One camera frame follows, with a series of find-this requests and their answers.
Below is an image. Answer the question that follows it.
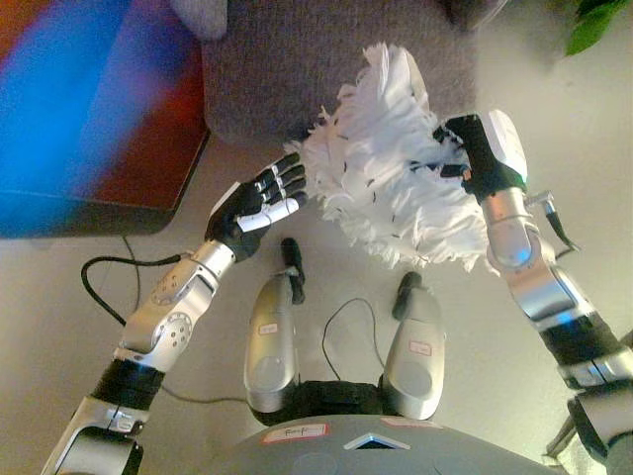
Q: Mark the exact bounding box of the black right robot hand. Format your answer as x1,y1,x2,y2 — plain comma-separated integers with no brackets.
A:
432,109,528,202

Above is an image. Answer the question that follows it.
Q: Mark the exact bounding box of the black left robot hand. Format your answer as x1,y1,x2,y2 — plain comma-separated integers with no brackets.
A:
205,151,309,263

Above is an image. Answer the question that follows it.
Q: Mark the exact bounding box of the white fringed pillow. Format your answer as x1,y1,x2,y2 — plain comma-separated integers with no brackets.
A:
284,43,500,271

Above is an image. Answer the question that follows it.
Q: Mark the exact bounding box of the silver left robot leg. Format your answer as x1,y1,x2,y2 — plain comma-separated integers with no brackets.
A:
244,237,305,427

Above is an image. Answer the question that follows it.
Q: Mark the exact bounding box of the silver robot leg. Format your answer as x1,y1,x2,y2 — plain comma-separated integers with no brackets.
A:
380,271,447,422
244,237,305,427

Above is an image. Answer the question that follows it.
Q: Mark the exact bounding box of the grey fabric armchair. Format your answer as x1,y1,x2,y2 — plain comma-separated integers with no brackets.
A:
167,0,496,149

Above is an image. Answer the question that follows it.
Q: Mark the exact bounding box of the green potted plant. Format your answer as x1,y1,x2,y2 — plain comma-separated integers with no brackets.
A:
565,0,633,57

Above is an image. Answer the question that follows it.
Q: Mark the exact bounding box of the red-brown wooden cabinet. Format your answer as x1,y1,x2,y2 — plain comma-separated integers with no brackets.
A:
0,0,212,239

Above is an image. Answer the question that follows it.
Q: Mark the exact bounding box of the silver right robot leg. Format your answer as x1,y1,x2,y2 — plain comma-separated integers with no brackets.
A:
380,271,447,422

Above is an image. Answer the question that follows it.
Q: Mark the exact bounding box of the grey robot torso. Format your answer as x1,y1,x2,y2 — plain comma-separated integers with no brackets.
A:
229,380,565,475

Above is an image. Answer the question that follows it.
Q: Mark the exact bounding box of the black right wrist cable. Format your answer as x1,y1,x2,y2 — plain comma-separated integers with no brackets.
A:
525,190,583,259

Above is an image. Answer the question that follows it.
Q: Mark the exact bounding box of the thin black floor cable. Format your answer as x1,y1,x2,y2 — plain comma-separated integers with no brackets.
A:
121,235,248,405

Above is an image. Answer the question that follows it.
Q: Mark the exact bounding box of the thin black leg cable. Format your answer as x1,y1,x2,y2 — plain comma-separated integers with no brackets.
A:
320,298,388,370

